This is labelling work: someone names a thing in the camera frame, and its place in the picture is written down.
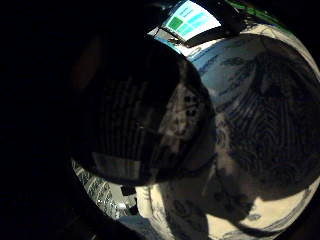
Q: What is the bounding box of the computer monitor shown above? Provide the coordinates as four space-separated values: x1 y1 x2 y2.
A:
148 0 243 48

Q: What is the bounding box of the white keyboard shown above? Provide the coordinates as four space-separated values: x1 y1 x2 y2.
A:
71 159 138 221

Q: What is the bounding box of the blue and white patterned cloth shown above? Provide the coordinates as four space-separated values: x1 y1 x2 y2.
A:
134 23 320 240

